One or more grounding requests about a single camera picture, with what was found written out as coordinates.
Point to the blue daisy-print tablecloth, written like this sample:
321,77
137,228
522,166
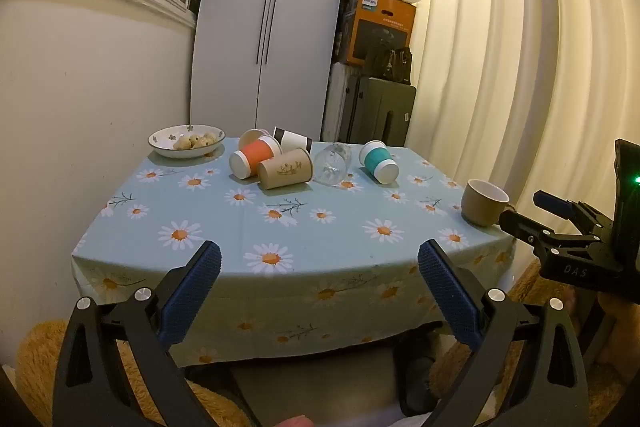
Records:
300,237

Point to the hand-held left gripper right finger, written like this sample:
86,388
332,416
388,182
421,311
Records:
447,292

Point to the orange and white paper cup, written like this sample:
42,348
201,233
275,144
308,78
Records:
255,154

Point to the white suitcase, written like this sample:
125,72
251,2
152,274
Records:
337,99

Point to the white flower-print plate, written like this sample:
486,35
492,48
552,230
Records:
162,142

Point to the cream curtain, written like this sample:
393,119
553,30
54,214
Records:
500,57

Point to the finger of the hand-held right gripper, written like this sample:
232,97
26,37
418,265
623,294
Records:
525,227
555,202

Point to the beige paper cup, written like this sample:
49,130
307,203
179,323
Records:
248,138

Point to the grey-green suitcase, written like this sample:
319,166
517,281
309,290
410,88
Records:
375,112

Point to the teal and white paper cup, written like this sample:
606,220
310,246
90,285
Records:
375,159

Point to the black handbag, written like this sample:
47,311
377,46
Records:
390,63

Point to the orange and black cardboard box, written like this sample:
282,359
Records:
380,19

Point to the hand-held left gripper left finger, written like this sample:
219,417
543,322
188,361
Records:
192,292

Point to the clear drinking glass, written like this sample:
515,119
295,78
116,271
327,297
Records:
331,164

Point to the brown ceramic mug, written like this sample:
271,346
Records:
477,204

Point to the brown printed paper cup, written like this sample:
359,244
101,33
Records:
285,169

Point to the black and white paper cup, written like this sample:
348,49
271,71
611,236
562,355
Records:
292,139

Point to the brown plush rug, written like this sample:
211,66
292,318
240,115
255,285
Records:
45,357

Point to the white wardrobe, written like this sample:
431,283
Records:
235,32

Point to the pile of beige snacks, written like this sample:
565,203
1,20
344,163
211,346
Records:
195,141

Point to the grey chair seat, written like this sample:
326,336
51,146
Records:
310,387

